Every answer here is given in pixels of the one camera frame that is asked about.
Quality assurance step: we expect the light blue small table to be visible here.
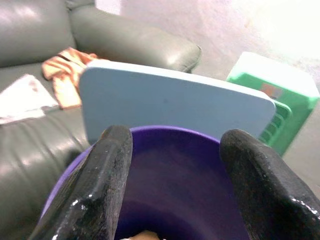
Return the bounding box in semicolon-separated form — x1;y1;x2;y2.
78;60;276;146

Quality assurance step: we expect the green plastic stool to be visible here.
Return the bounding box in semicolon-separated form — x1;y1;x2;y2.
226;51;320;157

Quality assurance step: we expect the purple plastic rubbish bin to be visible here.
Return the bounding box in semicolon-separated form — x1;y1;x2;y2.
39;125;252;240

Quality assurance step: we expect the white paper sheet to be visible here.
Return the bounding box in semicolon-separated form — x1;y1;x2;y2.
0;74;60;125

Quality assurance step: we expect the grey-green leather sofa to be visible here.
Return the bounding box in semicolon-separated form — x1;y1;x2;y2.
0;0;202;240

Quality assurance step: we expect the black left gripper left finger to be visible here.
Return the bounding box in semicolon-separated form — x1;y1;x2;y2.
28;125;133;240

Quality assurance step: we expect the orange striped cloth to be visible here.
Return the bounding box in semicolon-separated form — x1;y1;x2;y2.
41;47;99;110

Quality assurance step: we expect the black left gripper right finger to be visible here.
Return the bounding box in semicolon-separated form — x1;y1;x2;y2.
219;128;320;240

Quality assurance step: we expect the crumpled beige trash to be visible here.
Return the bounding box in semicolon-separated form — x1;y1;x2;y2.
129;230;161;240

